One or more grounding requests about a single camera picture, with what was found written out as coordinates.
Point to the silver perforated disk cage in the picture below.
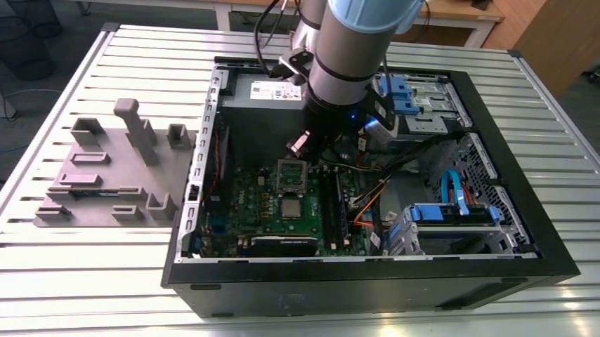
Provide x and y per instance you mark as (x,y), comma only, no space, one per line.
(459,230)

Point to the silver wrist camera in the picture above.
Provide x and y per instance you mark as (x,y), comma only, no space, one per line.
(383,131)

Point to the white desk frame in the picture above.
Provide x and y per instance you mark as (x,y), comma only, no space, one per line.
(224,21)

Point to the hard disk in blue carrier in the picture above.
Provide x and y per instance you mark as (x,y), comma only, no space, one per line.
(430,214)

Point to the wooden desk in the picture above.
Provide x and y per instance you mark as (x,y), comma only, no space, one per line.
(468,15)

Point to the silver drive cage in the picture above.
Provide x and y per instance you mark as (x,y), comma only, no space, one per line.
(422,123)

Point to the CPU socket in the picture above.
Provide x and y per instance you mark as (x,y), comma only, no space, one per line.
(293,219)

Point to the grey plastic parts rack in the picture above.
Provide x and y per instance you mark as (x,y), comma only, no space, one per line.
(117,165)

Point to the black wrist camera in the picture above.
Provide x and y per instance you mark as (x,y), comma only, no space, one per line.
(296,59)

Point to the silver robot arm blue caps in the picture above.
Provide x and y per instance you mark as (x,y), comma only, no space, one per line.
(347,52)

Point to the black RAM slot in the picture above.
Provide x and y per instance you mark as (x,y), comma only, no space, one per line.
(327,207)

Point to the blue drive carrier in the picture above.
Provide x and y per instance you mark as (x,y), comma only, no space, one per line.
(406,105)

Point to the RAM stick blue label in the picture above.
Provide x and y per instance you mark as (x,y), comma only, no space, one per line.
(94,192)

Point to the silver CPU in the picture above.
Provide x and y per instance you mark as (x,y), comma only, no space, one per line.
(292,209)

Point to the black graphics card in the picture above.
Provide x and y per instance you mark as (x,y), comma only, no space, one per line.
(281,244)

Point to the wooden cabinet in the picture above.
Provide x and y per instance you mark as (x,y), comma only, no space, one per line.
(558,42)

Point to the grey power supply unit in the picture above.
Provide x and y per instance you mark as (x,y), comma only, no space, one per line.
(253,133)

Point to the black open PC case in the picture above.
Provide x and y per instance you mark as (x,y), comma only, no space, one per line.
(328,291)

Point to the green motherboard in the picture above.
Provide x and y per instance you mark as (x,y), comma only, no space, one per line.
(253,224)

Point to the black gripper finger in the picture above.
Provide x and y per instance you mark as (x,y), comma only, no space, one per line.
(316,151)
(300,144)

